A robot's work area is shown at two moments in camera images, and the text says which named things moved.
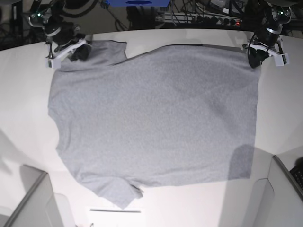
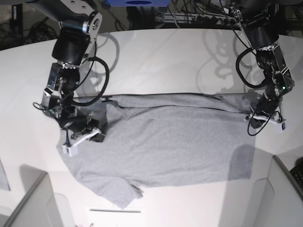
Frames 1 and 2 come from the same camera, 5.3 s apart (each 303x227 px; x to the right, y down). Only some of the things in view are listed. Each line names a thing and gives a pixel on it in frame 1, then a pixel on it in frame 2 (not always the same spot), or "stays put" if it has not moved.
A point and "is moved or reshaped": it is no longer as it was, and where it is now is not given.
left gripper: x=63 y=32 -> x=76 y=123
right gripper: x=266 y=36 -> x=268 y=104
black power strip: x=194 y=18 stays put
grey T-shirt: x=177 y=114 is moved or reshaped
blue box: x=138 y=3 stays put
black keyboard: x=297 y=172 stays put
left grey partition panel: x=37 y=207 stays put
